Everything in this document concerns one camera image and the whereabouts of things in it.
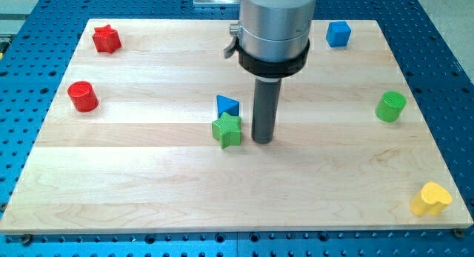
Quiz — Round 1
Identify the blue triangle block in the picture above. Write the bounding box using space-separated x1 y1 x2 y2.
216 95 240 118

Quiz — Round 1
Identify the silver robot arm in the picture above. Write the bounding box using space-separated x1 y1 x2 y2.
224 0 316 82

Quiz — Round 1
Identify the green star block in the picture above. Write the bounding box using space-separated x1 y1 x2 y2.
212 112 241 149

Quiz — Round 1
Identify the red star block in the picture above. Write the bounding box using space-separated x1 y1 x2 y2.
93 24 121 54

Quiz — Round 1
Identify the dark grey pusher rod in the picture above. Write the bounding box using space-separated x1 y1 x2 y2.
251 78 281 144

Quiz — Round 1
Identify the light wooden board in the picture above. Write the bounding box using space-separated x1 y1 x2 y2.
1 19 473 235

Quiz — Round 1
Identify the blue cube block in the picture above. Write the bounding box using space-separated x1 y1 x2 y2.
326 21 352 47

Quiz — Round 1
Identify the green cylinder block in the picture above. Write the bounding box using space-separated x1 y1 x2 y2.
375 91 407 122

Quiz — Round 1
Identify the red cylinder block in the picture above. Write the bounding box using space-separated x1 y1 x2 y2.
67 81 99 113

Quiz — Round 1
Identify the yellow heart block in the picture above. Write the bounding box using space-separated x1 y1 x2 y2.
410 181 453 216

